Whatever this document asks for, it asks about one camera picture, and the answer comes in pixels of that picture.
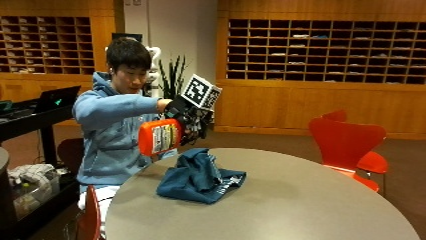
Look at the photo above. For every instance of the green plant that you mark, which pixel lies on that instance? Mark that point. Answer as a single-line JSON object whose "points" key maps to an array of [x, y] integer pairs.
{"points": [[173, 80]]}

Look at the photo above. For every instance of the wooden mail slot shelf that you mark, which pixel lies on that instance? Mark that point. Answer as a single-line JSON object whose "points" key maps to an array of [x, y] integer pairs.
{"points": [[48, 45], [326, 50]]}

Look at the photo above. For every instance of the orange chair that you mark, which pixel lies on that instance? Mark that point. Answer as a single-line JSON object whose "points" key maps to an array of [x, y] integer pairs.
{"points": [[364, 156], [344, 145]]}

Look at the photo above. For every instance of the orange detergent bottle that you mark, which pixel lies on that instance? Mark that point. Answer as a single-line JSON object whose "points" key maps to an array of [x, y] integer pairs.
{"points": [[160, 136]]}

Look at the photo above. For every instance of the black laptop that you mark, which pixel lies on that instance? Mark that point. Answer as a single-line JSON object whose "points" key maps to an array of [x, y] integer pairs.
{"points": [[56, 99]]}

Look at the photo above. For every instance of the blue cloth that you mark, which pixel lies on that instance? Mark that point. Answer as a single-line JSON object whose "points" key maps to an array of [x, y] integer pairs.
{"points": [[197, 178]]}

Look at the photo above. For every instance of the black cart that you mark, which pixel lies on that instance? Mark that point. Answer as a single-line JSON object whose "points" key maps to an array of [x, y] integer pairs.
{"points": [[35, 160]]}

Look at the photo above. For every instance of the clear plastic bin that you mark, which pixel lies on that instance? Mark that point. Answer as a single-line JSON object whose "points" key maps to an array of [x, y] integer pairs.
{"points": [[33, 188]]}

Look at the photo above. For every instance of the white marker cube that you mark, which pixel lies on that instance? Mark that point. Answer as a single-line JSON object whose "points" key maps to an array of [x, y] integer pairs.
{"points": [[201, 91]]}

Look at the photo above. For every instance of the the person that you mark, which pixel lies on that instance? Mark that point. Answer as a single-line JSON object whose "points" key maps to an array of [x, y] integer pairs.
{"points": [[111, 133]]}

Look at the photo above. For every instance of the dark red chair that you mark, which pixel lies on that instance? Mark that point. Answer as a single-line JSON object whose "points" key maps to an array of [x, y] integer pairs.
{"points": [[71, 153]]}

